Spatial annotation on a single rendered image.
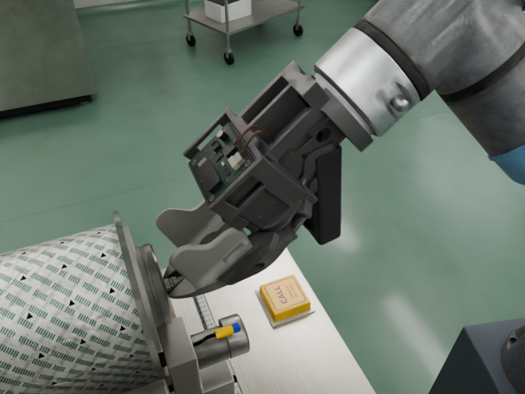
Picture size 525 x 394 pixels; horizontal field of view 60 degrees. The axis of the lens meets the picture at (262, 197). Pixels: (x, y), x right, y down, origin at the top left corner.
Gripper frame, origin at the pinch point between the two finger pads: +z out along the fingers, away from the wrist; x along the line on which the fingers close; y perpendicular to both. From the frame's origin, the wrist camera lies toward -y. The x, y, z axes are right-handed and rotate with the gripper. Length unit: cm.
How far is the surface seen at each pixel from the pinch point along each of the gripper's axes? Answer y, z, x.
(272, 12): -173, -49, -316
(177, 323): -3.5, 4.7, 0.1
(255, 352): -34.6, 15.1, -10.3
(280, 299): -37.4, 7.9, -16.6
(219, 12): -137, -19, -310
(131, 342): 3.7, 4.1, 4.4
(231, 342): -7.3, 2.2, 3.3
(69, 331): 8.0, 5.5, 3.3
